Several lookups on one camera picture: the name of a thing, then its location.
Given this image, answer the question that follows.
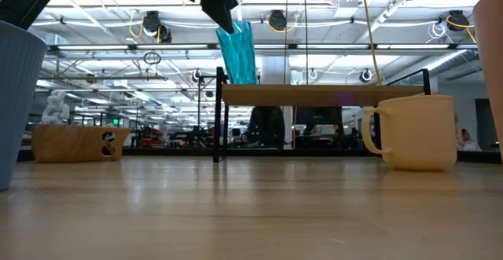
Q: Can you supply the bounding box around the black reel with yellow cable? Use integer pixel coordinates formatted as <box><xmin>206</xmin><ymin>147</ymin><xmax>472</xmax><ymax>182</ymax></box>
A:
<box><xmin>129</xmin><ymin>10</ymin><xmax>173</xmax><ymax>44</ymax></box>
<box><xmin>262</xmin><ymin>9</ymin><xmax>299</xmax><ymax>33</ymax></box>
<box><xmin>446</xmin><ymin>9</ymin><xmax>477</xmax><ymax>44</ymax></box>

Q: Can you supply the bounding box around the white cable coil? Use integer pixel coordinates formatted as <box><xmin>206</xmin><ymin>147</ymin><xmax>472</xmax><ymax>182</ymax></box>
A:
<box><xmin>427</xmin><ymin>20</ymin><xmax>448</xmax><ymax>41</ymax></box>

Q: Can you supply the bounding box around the grey-blue ribbed cup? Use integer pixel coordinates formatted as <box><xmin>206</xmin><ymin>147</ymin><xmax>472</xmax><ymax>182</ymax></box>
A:
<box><xmin>0</xmin><ymin>20</ymin><xmax>49</xmax><ymax>192</ymax></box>

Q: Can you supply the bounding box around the cream mug with handle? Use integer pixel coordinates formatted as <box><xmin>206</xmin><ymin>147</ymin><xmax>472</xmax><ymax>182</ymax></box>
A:
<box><xmin>360</xmin><ymin>95</ymin><xmax>459</xmax><ymax>173</ymax></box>

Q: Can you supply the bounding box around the wooden shelf with black frame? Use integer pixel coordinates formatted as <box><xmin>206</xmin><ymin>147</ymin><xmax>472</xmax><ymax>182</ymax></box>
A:
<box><xmin>213</xmin><ymin>66</ymin><xmax>431</xmax><ymax>163</ymax></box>

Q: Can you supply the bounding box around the black cable loop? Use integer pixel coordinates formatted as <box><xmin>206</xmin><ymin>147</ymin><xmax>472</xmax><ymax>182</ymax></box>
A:
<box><xmin>142</xmin><ymin>51</ymin><xmax>163</xmax><ymax>66</ymax></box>

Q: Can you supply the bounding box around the person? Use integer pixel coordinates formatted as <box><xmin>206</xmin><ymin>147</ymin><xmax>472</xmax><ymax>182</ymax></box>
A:
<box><xmin>457</xmin><ymin>128</ymin><xmax>482</xmax><ymax>152</ymax></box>
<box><xmin>246</xmin><ymin>105</ymin><xmax>286</xmax><ymax>149</ymax></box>

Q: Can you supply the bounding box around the blue faceted plastic tumbler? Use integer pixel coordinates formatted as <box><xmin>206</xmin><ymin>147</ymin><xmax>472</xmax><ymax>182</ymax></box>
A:
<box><xmin>215</xmin><ymin>20</ymin><xmax>259</xmax><ymax>85</ymax></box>

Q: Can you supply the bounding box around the black monitor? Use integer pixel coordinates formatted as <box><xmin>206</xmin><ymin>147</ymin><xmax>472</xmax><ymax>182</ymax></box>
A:
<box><xmin>293</xmin><ymin>106</ymin><xmax>343</xmax><ymax>127</ymax></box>

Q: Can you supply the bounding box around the tall peach plastic cup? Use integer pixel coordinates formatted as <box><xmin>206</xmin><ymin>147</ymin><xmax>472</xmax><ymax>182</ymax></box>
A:
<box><xmin>471</xmin><ymin>0</ymin><xmax>503</xmax><ymax>165</ymax></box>

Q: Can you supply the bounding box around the black hanging cable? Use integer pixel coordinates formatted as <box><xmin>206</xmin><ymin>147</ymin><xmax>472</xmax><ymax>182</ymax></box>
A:
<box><xmin>301</xmin><ymin>0</ymin><xmax>310</xmax><ymax>85</ymax></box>

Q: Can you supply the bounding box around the wooden cup with holed handle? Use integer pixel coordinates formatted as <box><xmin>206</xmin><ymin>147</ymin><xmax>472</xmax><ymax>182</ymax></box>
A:
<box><xmin>31</xmin><ymin>125</ymin><xmax>133</xmax><ymax>164</ymax></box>

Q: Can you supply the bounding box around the yellow hanging cable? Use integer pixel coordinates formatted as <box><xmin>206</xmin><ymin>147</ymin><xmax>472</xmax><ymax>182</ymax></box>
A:
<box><xmin>360</xmin><ymin>0</ymin><xmax>383</xmax><ymax>86</ymax></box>

